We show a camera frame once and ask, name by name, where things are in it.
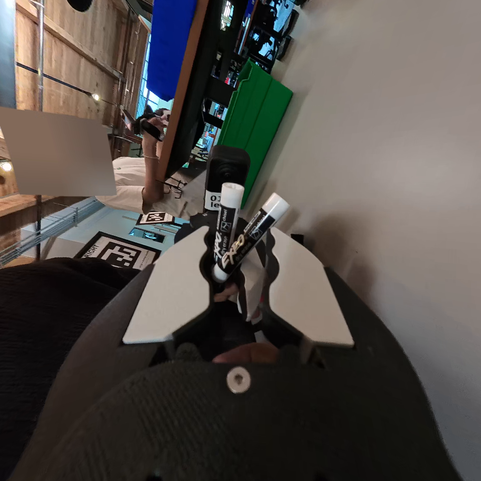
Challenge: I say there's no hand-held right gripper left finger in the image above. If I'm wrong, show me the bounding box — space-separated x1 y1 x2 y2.
122 225 215 345

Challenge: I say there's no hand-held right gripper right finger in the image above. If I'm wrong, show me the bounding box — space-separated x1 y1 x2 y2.
260 226 355 349

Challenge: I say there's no black dry erase marker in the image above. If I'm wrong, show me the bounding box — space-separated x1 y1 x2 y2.
223 192 291 277
210 182 246 283

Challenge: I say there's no red dry erase marker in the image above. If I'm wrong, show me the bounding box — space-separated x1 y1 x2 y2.
236 269 268 324

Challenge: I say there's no person's left forearm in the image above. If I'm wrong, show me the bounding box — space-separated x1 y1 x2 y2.
0 257 151 414

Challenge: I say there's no person's right hand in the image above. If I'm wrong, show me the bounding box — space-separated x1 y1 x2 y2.
211 343 281 364

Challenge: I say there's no green plastic bin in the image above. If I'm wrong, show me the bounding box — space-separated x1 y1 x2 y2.
217 57 294 210

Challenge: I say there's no large framed tag sign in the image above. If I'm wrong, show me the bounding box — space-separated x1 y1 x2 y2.
73 231 162 269

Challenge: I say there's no small tag sign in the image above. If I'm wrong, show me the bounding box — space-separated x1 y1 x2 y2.
135 210 176 228

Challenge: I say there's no wooden-top desk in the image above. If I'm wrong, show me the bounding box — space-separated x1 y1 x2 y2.
157 0 241 182

